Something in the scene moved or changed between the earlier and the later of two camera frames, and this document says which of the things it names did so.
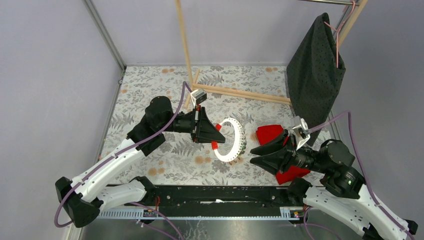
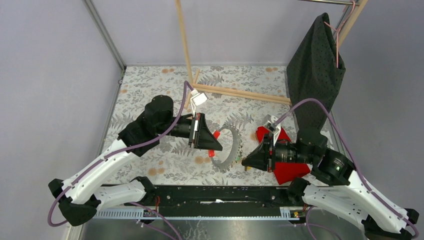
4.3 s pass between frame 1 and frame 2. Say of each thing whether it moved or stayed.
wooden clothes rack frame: stayed
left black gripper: moved
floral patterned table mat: stayed
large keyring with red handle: moved
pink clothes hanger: stayed
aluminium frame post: stayed
